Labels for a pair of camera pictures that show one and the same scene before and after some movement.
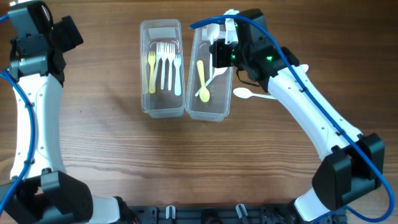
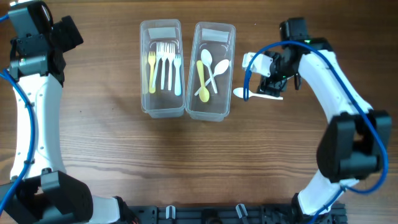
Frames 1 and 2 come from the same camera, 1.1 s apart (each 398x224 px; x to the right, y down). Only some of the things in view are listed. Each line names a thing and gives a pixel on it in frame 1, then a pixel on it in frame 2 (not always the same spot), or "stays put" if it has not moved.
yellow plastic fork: x=152 y=58 stays put
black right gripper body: x=219 y=53 -> x=270 y=88
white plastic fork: x=164 y=51 stays put
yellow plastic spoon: x=204 y=94 stays put
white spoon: x=213 y=32 -> x=207 y=58
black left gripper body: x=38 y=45 stays put
